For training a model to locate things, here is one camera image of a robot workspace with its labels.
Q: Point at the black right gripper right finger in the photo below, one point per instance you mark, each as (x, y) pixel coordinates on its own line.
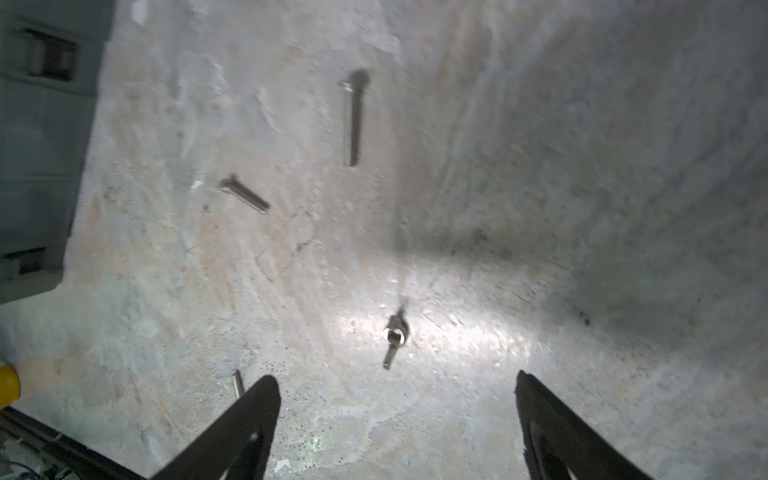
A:
(558, 444)

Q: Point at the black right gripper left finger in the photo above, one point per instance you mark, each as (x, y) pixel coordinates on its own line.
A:
(237, 445)

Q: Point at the silver screw pair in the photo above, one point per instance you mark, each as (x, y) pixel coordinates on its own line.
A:
(238, 384)

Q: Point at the blue lid fruit cup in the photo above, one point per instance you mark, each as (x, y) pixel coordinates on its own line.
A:
(10, 387)

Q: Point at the silver long screw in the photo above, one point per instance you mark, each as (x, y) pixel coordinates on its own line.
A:
(234, 187)

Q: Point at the silver screw with round head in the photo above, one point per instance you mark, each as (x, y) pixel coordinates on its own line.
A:
(353, 87)

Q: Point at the grey compartment organizer box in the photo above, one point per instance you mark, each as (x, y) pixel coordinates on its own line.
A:
(51, 55)

